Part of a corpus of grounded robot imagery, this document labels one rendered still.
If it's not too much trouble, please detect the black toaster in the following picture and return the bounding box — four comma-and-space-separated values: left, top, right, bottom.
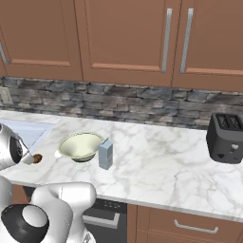
205, 112, 243, 165

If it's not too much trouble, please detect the black dishwasher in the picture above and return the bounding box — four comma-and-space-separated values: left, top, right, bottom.
81, 197, 128, 243

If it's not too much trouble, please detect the grey-blue milk carton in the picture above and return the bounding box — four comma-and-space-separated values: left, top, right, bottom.
98, 138, 114, 171

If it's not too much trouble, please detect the brown cupboard door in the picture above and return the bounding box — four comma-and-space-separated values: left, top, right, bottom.
73, 0, 183, 88
171, 0, 243, 93
0, 0, 84, 83

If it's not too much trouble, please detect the beige wall socket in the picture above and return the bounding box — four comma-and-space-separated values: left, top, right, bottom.
0, 86, 14, 105

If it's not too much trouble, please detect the silver cupboard handle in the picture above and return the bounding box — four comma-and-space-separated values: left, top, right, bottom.
160, 8, 174, 74
0, 41, 12, 66
178, 8, 195, 75

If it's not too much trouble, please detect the silver drawer handle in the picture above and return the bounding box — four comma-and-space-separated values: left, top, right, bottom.
173, 219, 219, 234

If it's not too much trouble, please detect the silver dishwasher handle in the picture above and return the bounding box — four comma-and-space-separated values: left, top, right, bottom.
83, 213, 122, 230

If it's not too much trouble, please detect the brown egg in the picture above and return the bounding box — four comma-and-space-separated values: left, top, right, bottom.
32, 154, 44, 164

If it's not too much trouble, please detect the white sink basin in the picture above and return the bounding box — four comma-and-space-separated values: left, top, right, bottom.
0, 118, 55, 154

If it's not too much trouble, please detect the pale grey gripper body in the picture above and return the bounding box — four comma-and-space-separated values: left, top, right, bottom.
21, 153, 35, 166

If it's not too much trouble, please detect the pale green bowl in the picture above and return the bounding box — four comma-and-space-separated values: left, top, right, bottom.
57, 132, 105, 163

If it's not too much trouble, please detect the brown drawer front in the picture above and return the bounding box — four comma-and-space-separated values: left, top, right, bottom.
146, 206, 243, 243

